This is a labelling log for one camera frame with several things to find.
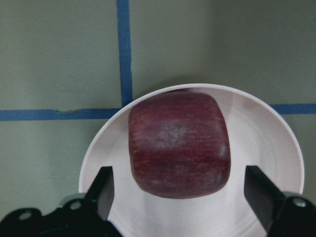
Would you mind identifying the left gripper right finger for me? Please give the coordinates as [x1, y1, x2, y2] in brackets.
[244, 165, 285, 233]

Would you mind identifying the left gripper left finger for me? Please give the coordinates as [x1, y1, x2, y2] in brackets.
[85, 166, 115, 221]

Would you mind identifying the red apple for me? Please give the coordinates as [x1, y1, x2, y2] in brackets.
[128, 91, 231, 199]

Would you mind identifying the pink plate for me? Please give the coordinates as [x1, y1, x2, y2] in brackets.
[79, 83, 305, 237]

